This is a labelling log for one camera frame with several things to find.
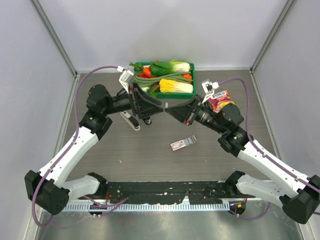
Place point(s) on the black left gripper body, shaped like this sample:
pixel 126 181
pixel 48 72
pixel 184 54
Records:
pixel 135 102

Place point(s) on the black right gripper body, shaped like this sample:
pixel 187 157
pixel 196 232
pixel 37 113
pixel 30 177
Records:
pixel 191 114

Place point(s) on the black deli stapler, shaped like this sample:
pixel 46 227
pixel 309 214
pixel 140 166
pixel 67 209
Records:
pixel 147 120

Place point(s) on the red white staple box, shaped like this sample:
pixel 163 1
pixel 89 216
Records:
pixel 183 143

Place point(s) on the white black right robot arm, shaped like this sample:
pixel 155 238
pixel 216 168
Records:
pixel 296 193

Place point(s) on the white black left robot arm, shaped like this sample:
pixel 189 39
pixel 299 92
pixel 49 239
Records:
pixel 48 187

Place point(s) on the green plastic tray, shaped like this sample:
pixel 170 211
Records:
pixel 154 89

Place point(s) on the toy green long beans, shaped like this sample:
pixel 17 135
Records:
pixel 184 77

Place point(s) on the toy yellow napa cabbage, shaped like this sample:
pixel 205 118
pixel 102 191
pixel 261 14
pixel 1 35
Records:
pixel 173 86

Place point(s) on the Fox's candy bag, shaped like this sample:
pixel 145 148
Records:
pixel 220 100

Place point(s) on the toy orange carrot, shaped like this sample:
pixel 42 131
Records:
pixel 147 72

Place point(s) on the toy bok choy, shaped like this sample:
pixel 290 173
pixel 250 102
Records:
pixel 159 68

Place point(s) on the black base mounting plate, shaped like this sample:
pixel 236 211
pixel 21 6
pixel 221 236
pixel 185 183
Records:
pixel 170 192

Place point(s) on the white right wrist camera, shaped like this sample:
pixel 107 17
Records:
pixel 209 88

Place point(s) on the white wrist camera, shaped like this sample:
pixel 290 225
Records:
pixel 125 79
pixel 209 88

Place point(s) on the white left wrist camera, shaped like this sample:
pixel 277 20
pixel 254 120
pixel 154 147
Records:
pixel 125 79

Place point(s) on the aluminium frame rail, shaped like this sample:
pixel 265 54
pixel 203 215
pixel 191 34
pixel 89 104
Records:
pixel 96 205

